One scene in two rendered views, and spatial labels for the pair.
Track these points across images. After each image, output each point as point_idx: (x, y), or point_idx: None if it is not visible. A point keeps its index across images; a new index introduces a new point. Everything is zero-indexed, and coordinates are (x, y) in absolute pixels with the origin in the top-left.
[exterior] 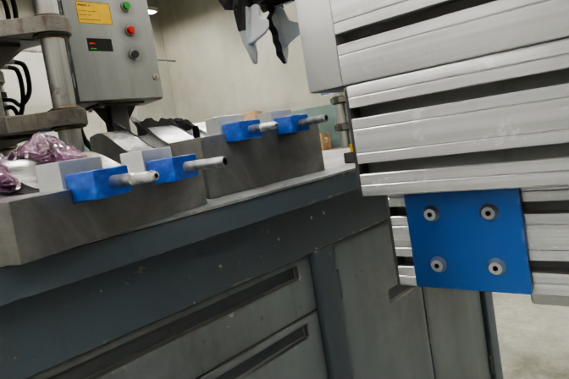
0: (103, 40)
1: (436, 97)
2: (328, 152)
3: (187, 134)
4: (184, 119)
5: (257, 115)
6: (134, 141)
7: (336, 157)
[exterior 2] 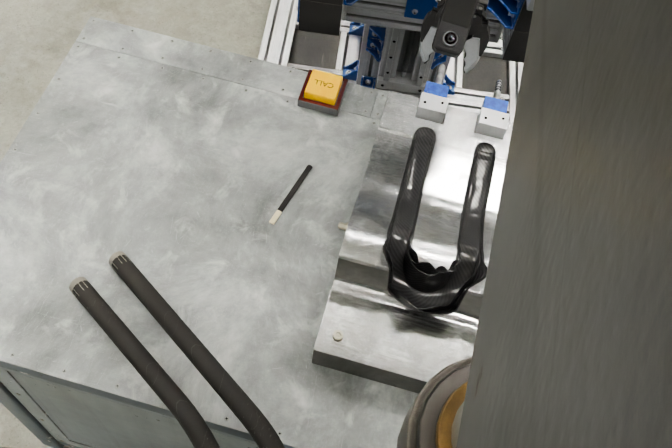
0: None
1: None
2: (54, 221)
3: (418, 220)
4: (387, 237)
5: (445, 112)
6: (492, 238)
7: (227, 157)
